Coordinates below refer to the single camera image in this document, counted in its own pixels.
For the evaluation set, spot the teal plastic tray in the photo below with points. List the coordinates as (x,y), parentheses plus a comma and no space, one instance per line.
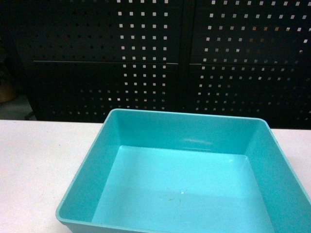
(165,172)

